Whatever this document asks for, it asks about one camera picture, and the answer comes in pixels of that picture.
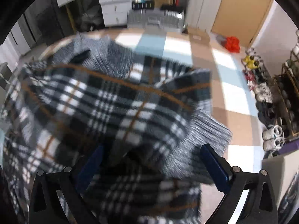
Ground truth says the cardboard box on floor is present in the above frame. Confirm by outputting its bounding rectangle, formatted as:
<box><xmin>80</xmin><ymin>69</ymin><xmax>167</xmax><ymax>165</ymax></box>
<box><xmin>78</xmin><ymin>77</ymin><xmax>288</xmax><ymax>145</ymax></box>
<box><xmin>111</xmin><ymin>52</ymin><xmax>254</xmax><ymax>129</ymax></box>
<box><xmin>187</xmin><ymin>27</ymin><xmax>210</xmax><ymax>43</ymax></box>

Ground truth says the plaid knit cardigan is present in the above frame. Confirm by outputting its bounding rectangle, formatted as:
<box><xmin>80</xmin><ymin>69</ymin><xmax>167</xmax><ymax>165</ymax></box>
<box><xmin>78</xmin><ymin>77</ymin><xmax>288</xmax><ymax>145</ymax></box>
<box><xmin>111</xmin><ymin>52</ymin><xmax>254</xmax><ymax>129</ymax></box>
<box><xmin>1</xmin><ymin>34</ymin><xmax>232</xmax><ymax>223</ymax></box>

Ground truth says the grey storage box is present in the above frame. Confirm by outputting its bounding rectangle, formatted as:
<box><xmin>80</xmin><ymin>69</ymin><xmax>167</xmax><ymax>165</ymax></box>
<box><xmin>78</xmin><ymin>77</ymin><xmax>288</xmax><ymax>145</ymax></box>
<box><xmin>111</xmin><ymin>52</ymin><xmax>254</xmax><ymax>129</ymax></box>
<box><xmin>261</xmin><ymin>151</ymin><xmax>298</xmax><ymax>207</ymax></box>

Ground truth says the white hard-shell suitcase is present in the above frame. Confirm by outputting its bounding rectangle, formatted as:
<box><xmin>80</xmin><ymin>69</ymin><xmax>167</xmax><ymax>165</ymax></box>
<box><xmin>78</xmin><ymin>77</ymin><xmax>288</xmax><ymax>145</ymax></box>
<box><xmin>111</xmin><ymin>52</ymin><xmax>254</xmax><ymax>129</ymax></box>
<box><xmin>185</xmin><ymin>0</ymin><xmax>221</xmax><ymax>32</ymax></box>

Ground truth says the wooden door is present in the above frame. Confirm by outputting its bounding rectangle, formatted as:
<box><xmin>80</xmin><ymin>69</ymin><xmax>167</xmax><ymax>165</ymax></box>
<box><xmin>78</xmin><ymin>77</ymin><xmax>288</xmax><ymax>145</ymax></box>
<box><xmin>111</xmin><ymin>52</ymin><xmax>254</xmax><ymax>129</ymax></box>
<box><xmin>211</xmin><ymin>0</ymin><xmax>273</xmax><ymax>47</ymax></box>

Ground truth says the yellow toy on floor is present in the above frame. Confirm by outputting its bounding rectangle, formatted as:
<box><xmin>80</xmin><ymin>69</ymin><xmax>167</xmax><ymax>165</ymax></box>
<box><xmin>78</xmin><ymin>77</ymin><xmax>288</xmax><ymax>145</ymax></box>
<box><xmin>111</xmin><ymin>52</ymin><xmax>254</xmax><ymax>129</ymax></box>
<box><xmin>242</xmin><ymin>55</ymin><xmax>259</xmax><ymax>70</ymax></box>

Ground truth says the wooden shoe rack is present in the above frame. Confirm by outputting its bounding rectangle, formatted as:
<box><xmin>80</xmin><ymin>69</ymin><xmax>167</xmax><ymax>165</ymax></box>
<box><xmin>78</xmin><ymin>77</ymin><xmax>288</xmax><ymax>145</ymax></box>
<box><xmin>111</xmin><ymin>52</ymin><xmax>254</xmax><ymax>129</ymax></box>
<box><xmin>272</xmin><ymin>51</ymin><xmax>298</xmax><ymax>140</ymax></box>

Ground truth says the brown blue checked bedsheet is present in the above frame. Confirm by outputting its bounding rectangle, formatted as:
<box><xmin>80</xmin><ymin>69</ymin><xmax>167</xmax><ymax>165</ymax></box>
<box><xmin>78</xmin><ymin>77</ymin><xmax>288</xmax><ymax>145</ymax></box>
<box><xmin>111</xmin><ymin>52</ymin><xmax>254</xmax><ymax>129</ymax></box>
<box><xmin>39</xmin><ymin>26</ymin><xmax>266</xmax><ymax>224</ymax></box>

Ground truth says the orange bag on floor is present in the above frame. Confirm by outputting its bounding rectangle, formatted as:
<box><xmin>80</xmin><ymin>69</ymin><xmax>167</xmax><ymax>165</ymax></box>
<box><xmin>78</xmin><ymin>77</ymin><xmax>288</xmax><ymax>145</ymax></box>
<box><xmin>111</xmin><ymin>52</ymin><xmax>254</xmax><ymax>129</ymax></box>
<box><xmin>224</xmin><ymin>36</ymin><xmax>240</xmax><ymax>53</ymax></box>

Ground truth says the silver aluminium suitcase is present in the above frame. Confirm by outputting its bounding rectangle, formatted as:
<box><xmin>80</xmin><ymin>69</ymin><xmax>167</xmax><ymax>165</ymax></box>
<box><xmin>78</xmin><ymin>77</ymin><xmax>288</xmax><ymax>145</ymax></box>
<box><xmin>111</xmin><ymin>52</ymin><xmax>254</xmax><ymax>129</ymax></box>
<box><xmin>127</xmin><ymin>9</ymin><xmax>184</xmax><ymax>33</ymax></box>

